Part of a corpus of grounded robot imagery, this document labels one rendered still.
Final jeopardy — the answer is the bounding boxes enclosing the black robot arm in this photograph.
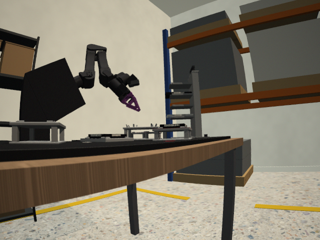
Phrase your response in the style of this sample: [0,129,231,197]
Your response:
[73,44,140,93]

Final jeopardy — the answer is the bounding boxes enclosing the white microplate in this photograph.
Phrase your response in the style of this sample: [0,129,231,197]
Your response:
[166,114,193,120]

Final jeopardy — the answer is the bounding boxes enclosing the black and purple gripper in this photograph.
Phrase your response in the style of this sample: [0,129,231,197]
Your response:
[114,86,141,112]

